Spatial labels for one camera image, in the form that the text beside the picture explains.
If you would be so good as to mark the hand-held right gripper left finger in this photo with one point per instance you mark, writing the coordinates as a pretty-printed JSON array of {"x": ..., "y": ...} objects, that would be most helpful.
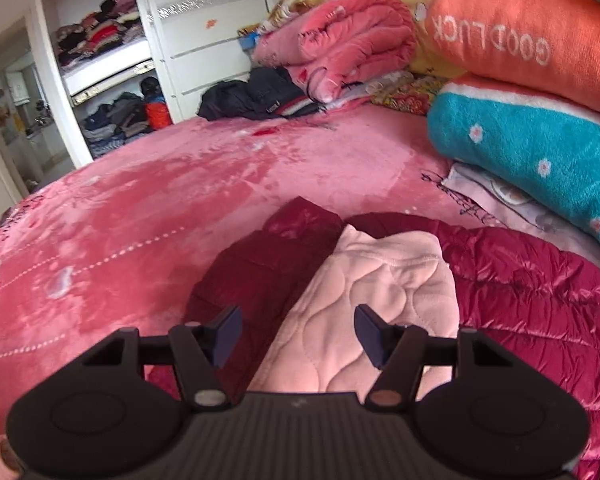
[{"x": 227, "y": 335}]

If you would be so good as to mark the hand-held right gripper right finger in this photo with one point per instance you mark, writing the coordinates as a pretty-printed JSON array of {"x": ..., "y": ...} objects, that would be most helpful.
[{"x": 371, "y": 335}]

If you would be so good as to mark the pink quilted garment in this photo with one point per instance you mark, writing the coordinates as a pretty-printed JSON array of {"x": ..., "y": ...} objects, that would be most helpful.
[{"x": 370, "y": 285}]

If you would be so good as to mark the pile of dark folded clothes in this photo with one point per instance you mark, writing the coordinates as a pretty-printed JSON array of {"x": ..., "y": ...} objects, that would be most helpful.
[{"x": 125, "y": 120}]

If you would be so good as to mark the pile of mixed folded clothes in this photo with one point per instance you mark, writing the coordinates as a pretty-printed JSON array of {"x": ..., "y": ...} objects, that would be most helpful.
[{"x": 105, "y": 30}]

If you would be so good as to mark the plush printed bed blanket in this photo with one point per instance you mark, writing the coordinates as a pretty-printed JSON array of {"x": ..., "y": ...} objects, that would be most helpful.
[{"x": 180, "y": 210}]

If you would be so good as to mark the dark red puffer jacket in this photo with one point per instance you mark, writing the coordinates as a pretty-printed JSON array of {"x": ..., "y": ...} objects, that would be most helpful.
[{"x": 530, "y": 285}]

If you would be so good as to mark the white cartoon printed sheet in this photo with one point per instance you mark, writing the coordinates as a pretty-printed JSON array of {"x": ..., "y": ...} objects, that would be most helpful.
[{"x": 495, "y": 200}]

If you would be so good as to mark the black jacket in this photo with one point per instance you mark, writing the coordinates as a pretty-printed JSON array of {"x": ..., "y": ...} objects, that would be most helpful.
[{"x": 260, "y": 95}]

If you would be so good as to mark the red yellow floral cloth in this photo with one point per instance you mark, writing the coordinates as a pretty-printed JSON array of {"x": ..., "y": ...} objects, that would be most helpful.
[{"x": 405, "y": 95}]

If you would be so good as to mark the teal flowered plush blanket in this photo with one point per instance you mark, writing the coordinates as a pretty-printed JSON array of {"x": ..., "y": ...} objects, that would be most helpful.
[{"x": 530, "y": 145}]

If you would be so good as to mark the blue box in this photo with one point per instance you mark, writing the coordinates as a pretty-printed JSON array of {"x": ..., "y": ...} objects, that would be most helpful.
[{"x": 250, "y": 40}]

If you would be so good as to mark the folded pink plush blanket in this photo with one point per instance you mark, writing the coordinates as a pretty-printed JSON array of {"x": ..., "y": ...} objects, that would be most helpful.
[{"x": 350, "y": 35}]

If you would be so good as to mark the white wardrobe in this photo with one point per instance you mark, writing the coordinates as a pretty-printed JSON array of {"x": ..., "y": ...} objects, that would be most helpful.
[{"x": 205, "y": 25}]

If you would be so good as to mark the orange plush lettered pillow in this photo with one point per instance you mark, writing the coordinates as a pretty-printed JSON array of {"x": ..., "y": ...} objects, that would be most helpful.
[{"x": 530, "y": 30}]

